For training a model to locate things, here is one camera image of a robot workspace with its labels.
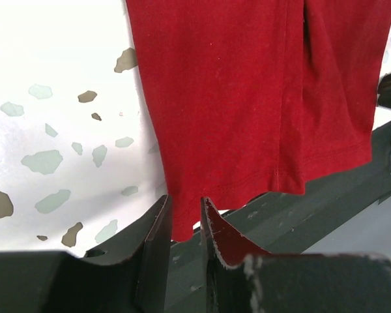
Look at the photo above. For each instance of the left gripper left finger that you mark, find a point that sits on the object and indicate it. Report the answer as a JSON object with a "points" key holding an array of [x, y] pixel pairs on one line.
{"points": [[125, 273]]}

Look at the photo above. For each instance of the dark red t shirt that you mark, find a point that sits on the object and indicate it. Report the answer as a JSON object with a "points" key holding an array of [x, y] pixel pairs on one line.
{"points": [[249, 97]]}

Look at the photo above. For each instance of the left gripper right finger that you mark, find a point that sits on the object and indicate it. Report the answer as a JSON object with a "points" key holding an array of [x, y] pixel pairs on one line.
{"points": [[240, 276]]}

